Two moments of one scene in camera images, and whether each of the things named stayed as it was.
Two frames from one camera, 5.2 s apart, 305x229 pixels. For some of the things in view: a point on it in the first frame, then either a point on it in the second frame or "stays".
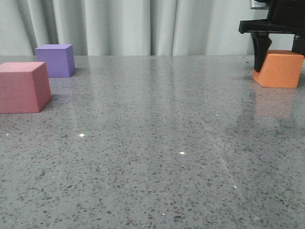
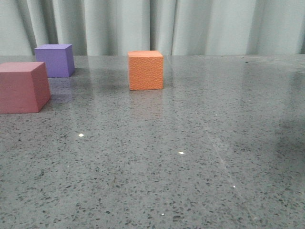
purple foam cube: x=59 y=58 stays
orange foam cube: x=280 y=69 to x=146 y=70
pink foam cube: x=25 y=87 stays
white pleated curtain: x=133 y=27 stays
